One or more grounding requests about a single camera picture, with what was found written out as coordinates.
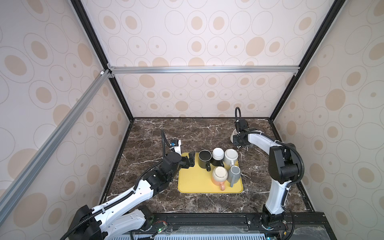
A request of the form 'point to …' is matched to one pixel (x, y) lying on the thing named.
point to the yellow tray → (198, 180)
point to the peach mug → (219, 176)
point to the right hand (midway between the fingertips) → (240, 140)
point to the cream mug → (230, 155)
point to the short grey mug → (233, 175)
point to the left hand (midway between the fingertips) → (191, 150)
